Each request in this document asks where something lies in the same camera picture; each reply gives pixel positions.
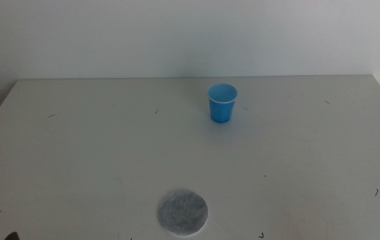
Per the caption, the blue plastic cup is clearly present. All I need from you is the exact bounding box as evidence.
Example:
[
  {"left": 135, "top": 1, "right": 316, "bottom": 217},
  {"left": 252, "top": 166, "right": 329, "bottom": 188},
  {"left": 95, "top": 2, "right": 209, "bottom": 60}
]
[{"left": 207, "top": 83, "right": 239, "bottom": 124}]

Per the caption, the round grey cup mat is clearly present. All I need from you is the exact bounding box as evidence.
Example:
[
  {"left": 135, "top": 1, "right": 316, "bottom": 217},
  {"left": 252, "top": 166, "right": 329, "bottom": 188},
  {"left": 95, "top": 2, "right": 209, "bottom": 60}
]
[{"left": 157, "top": 189, "right": 209, "bottom": 237}]

